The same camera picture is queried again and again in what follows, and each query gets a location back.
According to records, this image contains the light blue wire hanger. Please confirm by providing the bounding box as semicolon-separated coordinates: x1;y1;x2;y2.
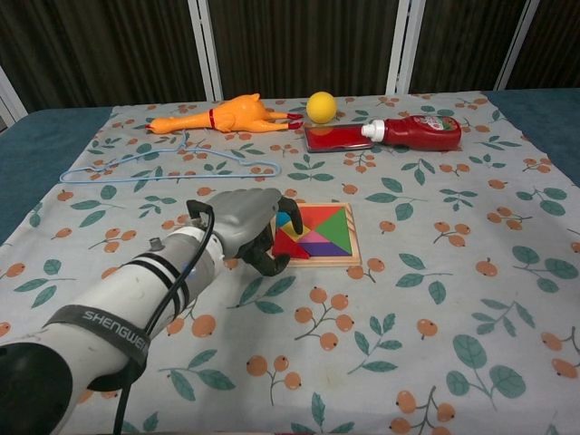
60;130;283;184

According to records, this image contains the red ketchup bottle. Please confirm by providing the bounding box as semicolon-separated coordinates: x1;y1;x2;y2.
361;114;463;152

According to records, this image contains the yellow ball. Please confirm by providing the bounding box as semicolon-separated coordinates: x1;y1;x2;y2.
305;91;339;124

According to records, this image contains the orange triangle tangram piece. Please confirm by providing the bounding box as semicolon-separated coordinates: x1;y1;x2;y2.
296;206;343;227

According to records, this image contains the grey metal stand leg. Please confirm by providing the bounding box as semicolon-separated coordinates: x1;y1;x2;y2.
0;65;29;126
188;0;224;102
493;0;545;91
386;0;423;95

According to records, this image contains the purple parallelogram tangram piece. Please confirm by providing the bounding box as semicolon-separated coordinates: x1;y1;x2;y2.
300;242;353;259

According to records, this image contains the pink triangle tangram piece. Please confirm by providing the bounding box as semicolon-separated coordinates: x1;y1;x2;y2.
300;229;333;247

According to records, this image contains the yellow square tangram piece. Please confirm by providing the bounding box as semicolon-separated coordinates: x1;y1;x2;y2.
285;220;314;240

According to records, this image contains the green triangle tangram piece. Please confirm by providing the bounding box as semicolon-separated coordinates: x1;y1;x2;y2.
313;208;353;256

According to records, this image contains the black printed arm strap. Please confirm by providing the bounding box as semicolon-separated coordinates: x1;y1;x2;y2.
42;304;151;393

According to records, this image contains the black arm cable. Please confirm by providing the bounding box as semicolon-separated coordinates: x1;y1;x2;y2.
111;198;217;435

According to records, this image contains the floral leaf print tablecloth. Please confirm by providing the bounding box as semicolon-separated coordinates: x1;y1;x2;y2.
0;90;580;435

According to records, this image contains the red ink pad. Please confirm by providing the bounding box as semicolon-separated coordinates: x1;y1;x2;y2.
303;122;374;154

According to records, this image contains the wooden tangram puzzle tray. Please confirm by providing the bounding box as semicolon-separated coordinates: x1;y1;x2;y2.
271;202;364;268

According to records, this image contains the red triangle puzzle piece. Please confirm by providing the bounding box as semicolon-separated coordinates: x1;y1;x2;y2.
272;220;312;261

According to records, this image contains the orange rubber chicken toy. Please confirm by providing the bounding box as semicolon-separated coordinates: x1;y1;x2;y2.
145;92;305;136

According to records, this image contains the grey black left robot hand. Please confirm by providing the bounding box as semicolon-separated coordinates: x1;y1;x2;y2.
208;187;305;278

